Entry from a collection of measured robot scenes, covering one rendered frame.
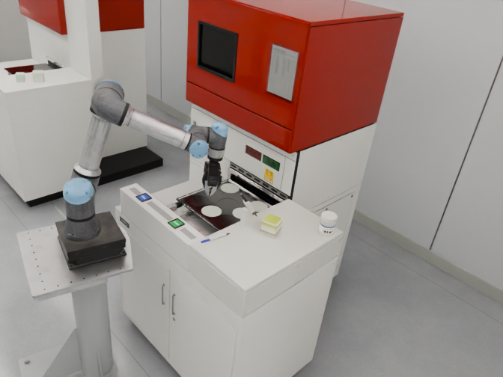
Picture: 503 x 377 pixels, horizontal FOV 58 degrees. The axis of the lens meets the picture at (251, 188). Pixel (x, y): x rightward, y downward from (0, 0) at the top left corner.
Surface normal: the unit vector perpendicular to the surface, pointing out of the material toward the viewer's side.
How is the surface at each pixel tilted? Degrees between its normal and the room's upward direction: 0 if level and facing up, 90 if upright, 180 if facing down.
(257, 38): 90
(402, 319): 0
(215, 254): 0
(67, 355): 90
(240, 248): 0
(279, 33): 90
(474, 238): 90
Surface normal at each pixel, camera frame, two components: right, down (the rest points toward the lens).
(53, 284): 0.10, -0.85
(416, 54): -0.72, 0.29
